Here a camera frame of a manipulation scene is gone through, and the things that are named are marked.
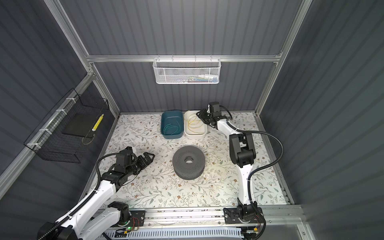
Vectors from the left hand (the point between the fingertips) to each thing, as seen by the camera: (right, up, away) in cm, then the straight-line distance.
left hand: (150, 159), depth 84 cm
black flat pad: (-32, +19, -9) cm, 39 cm away
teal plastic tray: (+5, +26, +32) cm, 42 cm away
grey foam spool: (+21, -4, +10) cm, 24 cm away
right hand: (+28, +27, +17) cm, 42 cm away
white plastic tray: (+21, +14, +18) cm, 30 cm away
